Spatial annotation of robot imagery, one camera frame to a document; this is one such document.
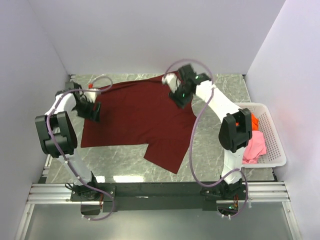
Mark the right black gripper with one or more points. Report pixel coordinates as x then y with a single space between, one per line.
180 104

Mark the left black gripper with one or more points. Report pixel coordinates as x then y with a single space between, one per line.
89 115

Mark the dark red t shirt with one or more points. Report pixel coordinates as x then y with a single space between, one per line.
141 112

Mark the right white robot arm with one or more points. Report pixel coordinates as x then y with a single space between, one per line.
235 129

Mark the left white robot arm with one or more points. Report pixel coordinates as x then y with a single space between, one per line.
58 138

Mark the orange t shirt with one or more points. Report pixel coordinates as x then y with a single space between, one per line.
254 123

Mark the black base beam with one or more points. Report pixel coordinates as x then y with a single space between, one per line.
138 196

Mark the pink t shirt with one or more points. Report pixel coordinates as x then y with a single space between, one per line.
256 147

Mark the white plastic basket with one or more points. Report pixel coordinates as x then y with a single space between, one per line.
275 154

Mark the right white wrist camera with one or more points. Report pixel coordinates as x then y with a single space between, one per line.
172 81

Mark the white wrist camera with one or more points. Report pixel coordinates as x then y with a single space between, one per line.
172 81
91 95

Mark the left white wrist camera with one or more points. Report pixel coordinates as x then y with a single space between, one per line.
91 95

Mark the aluminium rail frame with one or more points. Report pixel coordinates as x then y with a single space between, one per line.
53 194

